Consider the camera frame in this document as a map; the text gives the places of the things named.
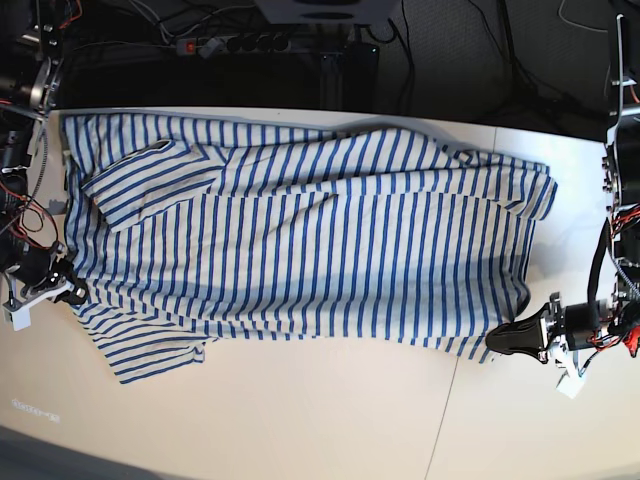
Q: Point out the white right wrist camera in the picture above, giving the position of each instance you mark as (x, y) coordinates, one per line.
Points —
(19, 319)

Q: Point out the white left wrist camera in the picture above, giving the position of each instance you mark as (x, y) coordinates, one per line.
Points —
(570, 386)

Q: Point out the blue white striped T-shirt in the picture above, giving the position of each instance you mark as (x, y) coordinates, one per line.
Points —
(192, 230)

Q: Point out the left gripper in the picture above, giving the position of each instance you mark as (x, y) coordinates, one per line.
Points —
(566, 336)

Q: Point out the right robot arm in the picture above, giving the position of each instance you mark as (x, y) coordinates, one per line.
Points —
(31, 67)

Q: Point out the grey box under table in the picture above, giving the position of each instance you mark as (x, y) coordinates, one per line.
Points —
(326, 11)

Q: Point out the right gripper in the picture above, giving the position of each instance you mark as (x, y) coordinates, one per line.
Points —
(35, 274)

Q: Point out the white power strip with plugs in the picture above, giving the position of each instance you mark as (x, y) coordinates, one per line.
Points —
(207, 48)

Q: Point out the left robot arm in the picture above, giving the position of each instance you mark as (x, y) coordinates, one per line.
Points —
(614, 272)

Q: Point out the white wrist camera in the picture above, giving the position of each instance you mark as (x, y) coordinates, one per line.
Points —
(19, 319)
(570, 386)

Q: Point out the black power adapter box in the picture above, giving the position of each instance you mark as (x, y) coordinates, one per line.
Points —
(360, 69)

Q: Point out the aluminium table leg post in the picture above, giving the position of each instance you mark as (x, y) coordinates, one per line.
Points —
(330, 82)

